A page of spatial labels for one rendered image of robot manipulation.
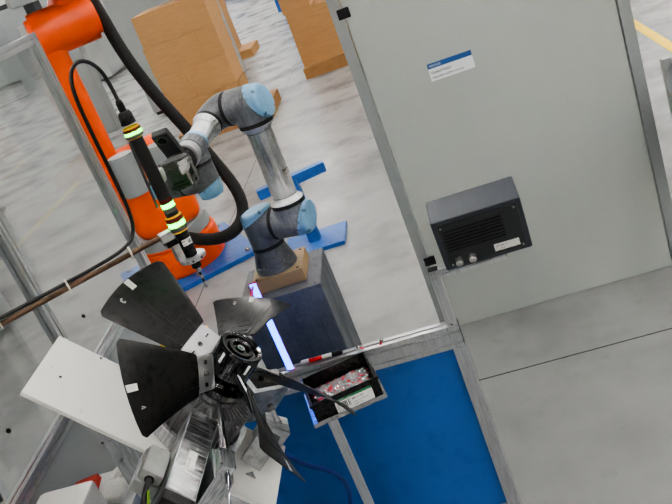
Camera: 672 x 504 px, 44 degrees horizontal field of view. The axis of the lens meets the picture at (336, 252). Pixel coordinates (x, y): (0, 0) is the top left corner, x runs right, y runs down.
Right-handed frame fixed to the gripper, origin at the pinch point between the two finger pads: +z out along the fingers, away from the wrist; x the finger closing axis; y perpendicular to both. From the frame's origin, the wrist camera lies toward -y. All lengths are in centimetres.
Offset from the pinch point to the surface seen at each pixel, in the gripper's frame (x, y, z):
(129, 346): 11.2, 25.4, 36.3
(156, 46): 234, 45, -773
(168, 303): 11.0, 30.3, 7.7
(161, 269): 12.4, 24.0, -1.0
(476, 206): -71, 43, -24
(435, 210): -60, 42, -27
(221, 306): 6.7, 45.5, -14.4
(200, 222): 127, 132, -361
